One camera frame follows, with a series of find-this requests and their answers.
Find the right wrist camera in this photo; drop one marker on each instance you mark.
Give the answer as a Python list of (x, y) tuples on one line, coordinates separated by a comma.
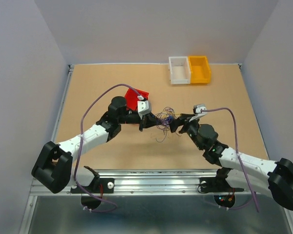
[(199, 111)]

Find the red plastic bin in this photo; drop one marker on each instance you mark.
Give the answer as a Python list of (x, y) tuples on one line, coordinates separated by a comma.
[(132, 98)]

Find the left aluminium side rail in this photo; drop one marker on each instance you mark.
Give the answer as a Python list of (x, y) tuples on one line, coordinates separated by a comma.
[(62, 102)]

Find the yellow plastic bin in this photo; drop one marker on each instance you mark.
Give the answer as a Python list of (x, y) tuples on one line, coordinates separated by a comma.
[(199, 69)]

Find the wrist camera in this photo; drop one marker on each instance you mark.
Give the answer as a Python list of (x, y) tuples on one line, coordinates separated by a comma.
[(143, 106), (199, 111)]

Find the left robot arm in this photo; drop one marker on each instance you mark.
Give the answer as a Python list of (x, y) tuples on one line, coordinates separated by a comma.
[(57, 163)]

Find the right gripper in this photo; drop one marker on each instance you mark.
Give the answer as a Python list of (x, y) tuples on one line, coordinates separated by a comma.
[(183, 119)]

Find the white plastic bin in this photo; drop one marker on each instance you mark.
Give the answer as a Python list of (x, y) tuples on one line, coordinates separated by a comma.
[(179, 68)]

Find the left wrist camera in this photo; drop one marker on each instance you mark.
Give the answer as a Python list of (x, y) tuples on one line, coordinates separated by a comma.
[(143, 106)]

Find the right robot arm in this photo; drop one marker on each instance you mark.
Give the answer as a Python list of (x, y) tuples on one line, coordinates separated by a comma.
[(239, 170)]

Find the aluminium mounting rail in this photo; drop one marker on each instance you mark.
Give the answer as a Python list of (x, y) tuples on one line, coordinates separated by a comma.
[(155, 182)]

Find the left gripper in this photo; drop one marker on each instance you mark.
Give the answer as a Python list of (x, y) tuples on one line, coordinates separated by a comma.
[(148, 120)]

